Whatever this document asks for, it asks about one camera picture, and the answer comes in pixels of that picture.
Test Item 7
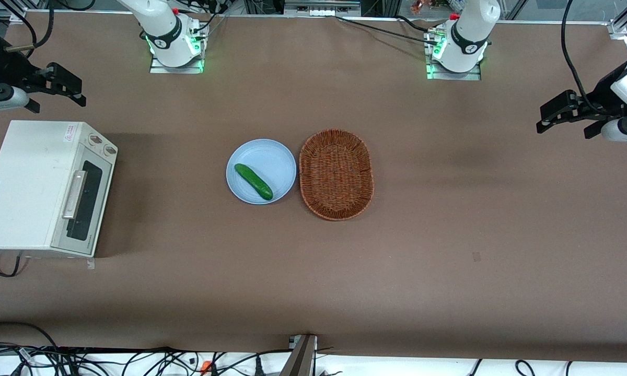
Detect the black oven power cable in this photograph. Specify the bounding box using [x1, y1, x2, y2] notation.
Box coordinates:
[0, 251, 24, 278]

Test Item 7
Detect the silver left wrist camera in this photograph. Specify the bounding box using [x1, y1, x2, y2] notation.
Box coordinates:
[584, 117, 627, 145]

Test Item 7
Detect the long black table cable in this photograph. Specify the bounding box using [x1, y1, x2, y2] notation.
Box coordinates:
[333, 15, 440, 46]

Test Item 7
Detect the short black table cable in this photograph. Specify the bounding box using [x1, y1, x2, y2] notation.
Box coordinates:
[396, 15, 442, 35]

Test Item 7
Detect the white toaster oven body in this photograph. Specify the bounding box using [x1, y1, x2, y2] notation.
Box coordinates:
[0, 120, 119, 258]

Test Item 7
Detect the oven door with silver handle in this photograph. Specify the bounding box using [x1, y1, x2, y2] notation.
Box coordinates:
[51, 155, 113, 257]

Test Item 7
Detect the black left wrist camera cable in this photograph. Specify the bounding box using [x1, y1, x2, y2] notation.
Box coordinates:
[560, 0, 607, 113]

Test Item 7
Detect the light blue round plate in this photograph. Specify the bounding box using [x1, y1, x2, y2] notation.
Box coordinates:
[226, 138, 297, 205]

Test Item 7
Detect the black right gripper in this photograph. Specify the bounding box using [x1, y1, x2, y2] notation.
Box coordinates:
[3, 62, 87, 108]

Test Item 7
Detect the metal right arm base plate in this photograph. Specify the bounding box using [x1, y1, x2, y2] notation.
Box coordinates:
[149, 21, 210, 75]

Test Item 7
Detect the green cucumber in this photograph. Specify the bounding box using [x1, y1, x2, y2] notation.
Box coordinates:
[234, 163, 274, 201]

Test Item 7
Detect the grey power strip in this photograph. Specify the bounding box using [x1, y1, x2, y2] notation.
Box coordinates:
[284, 0, 362, 17]

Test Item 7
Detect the black looped floor cable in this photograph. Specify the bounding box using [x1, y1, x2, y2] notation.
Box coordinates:
[0, 321, 63, 356]

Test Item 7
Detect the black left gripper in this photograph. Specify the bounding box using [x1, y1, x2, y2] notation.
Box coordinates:
[535, 78, 626, 135]

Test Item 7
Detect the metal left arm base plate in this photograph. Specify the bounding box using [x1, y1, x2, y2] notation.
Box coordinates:
[424, 26, 482, 81]

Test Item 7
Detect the grey camera mast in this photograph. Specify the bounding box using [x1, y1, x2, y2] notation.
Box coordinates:
[279, 334, 318, 376]

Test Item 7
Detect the brown wicker oval basket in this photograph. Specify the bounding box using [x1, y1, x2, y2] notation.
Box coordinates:
[298, 128, 374, 221]

